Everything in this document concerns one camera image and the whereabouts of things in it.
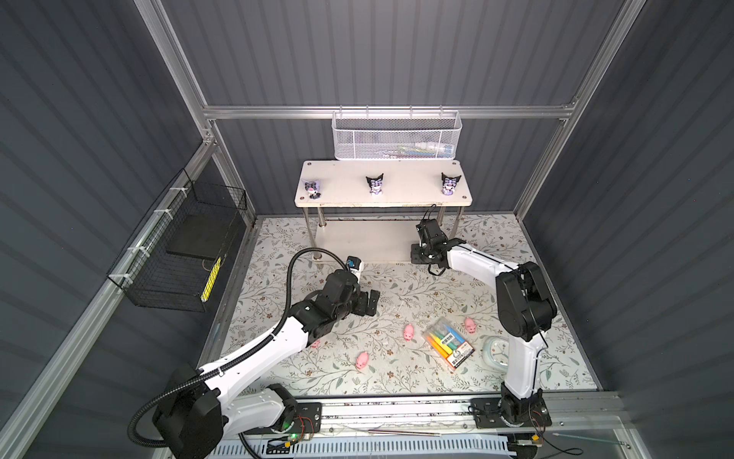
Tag pink pig toy bottom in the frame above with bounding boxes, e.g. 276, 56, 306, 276
355, 352, 370, 370

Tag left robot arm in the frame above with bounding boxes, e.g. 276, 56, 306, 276
127, 256, 377, 458

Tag black purple toy figure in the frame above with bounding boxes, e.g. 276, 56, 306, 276
366, 174, 384, 196

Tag pack of coloured markers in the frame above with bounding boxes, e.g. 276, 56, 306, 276
424, 319, 475, 372

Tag white mesh wall basket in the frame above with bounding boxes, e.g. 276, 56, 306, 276
331, 111, 463, 161

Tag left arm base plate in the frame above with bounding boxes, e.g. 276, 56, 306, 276
271, 403, 323, 434

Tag white two-tier shelf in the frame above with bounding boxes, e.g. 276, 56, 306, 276
294, 160, 473, 263

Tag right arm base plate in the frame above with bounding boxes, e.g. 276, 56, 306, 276
468, 397, 554, 430

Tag light blue alarm clock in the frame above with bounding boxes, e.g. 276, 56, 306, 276
482, 336, 510, 372

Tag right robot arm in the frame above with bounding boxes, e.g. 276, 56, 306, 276
411, 219, 558, 402

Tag yellow marker in basket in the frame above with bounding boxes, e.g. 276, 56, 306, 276
200, 257, 223, 303

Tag black purple toy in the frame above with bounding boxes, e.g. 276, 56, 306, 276
441, 173, 463, 196

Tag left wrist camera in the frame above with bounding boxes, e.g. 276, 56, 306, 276
345, 256, 364, 280

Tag white vented cable duct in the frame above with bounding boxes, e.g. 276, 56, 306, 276
205, 434, 512, 459

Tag pens in white basket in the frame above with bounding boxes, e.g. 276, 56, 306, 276
378, 142, 456, 160

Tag black wire wall basket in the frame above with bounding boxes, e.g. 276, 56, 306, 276
108, 172, 250, 313

